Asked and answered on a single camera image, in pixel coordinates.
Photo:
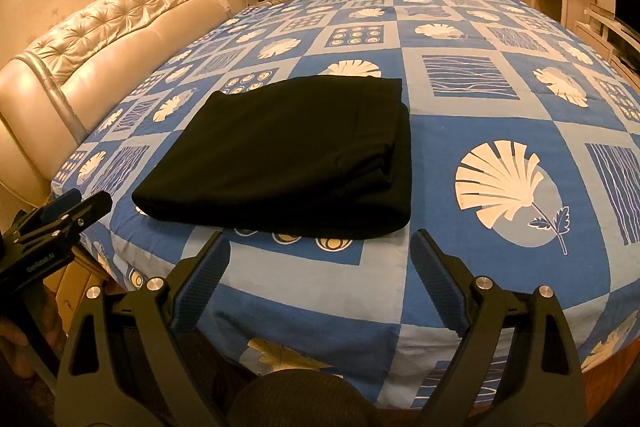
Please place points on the black pants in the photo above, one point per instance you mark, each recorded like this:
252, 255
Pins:
280, 157

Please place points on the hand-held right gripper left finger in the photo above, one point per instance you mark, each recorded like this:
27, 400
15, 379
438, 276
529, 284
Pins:
202, 287

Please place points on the cream tufted leather headboard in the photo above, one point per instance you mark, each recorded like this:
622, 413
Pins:
100, 57

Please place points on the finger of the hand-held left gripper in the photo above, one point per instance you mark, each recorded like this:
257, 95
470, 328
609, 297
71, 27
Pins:
62, 204
85, 212

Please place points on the white television stand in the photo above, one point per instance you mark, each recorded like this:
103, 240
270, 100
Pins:
610, 42

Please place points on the blue patterned bedsheet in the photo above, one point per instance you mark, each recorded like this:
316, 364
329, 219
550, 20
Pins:
450, 117

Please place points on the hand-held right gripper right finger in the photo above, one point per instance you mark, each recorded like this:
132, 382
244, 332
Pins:
440, 287

